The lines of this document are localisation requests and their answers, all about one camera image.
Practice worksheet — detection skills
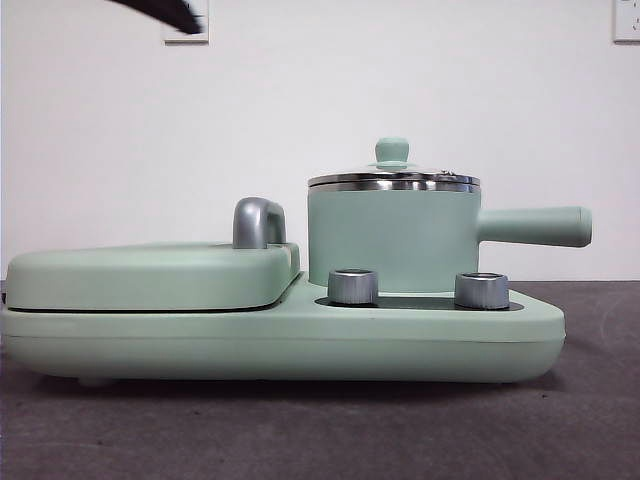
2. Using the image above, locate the glass lid with green knob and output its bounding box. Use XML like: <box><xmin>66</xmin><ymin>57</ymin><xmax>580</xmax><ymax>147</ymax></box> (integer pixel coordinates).
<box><xmin>306</xmin><ymin>137</ymin><xmax>481</xmax><ymax>188</ymax></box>

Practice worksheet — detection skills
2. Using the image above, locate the mint green steamer pot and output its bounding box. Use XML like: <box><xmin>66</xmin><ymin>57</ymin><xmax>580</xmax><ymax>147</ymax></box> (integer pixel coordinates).
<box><xmin>305</xmin><ymin>177</ymin><xmax>595</xmax><ymax>294</ymax></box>

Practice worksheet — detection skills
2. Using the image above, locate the silver control knob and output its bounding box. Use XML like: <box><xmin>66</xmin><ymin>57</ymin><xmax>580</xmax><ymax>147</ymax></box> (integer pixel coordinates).
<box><xmin>326</xmin><ymin>268</ymin><xmax>380</xmax><ymax>306</ymax></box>
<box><xmin>453</xmin><ymin>271</ymin><xmax>511</xmax><ymax>309</ymax></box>

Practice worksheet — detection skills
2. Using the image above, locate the mint green cooker base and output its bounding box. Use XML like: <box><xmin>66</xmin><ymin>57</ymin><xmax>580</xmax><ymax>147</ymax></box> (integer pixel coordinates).
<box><xmin>0</xmin><ymin>269</ymin><xmax>568</xmax><ymax>389</ymax></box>

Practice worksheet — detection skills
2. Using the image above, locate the white wall socket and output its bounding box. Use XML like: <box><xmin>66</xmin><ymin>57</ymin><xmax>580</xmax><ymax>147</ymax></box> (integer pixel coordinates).
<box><xmin>162</xmin><ymin>0</ymin><xmax>211</xmax><ymax>46</ymax></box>
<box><xmin>612</xmin><ymin>0</ymin><xmax>640</xmax><ymax>45</ymax></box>

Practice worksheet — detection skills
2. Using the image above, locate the green griddle cover, silver handle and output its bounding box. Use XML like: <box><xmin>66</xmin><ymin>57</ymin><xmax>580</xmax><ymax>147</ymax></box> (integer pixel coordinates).
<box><xmin>4</xmin><ymin>196</ymin><xmax>302</xmax><ymax>314</ymax></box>

